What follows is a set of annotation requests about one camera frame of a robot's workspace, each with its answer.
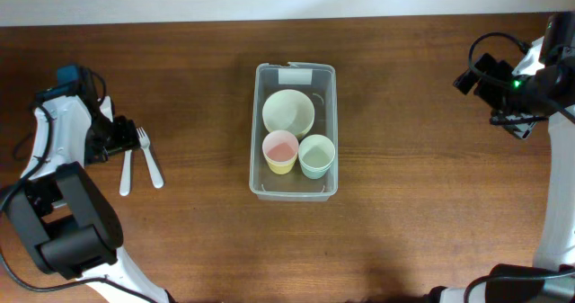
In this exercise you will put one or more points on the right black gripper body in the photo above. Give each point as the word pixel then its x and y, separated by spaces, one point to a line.
pixel 502 99

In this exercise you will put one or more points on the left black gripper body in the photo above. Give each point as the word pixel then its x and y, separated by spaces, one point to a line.
pixel 106 136

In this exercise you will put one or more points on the grey plastic fork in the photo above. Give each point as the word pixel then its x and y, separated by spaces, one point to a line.
pixel 145 144

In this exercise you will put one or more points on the grey plastic spoon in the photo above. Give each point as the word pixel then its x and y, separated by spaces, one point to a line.
pixel 125 179

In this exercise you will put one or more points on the pink plastic cup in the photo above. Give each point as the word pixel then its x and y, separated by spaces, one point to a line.
pixel 280 146

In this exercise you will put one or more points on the yellow plastic cup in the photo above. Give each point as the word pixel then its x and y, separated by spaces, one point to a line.
pixel 280 163

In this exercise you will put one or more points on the white plastic bowl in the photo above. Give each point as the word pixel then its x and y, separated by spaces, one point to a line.
pixel 289 110

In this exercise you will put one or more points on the white plastic cup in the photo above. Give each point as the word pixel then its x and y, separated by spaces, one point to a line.
pixel 316 152

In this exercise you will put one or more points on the green plastic cup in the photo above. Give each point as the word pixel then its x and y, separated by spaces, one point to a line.
pixel 313 172

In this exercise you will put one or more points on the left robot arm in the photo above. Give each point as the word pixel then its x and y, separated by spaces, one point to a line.
pixel 65 223

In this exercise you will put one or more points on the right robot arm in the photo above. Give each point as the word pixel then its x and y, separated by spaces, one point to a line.
pixel 551 276

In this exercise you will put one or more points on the clear plastic storage container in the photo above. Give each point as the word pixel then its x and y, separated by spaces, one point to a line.
pixel 318 82

